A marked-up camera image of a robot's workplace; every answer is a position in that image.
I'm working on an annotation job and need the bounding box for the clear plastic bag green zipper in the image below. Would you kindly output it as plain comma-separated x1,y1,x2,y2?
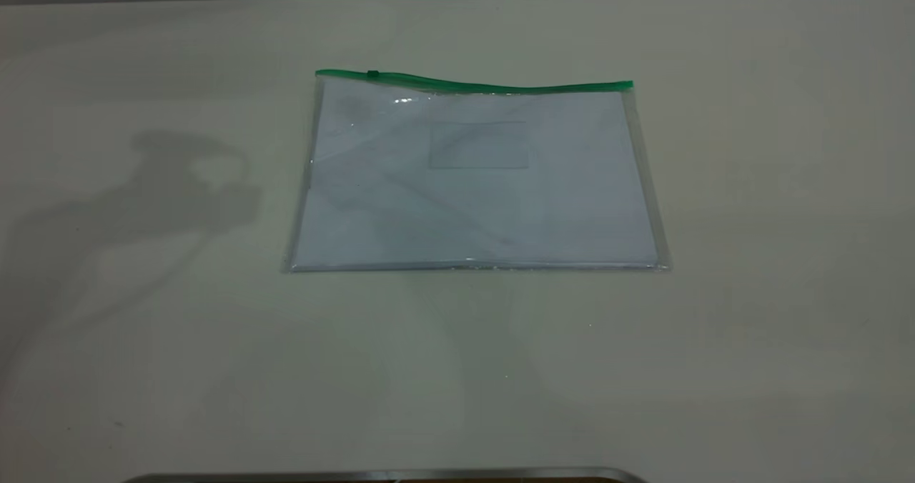
282,69,671,275

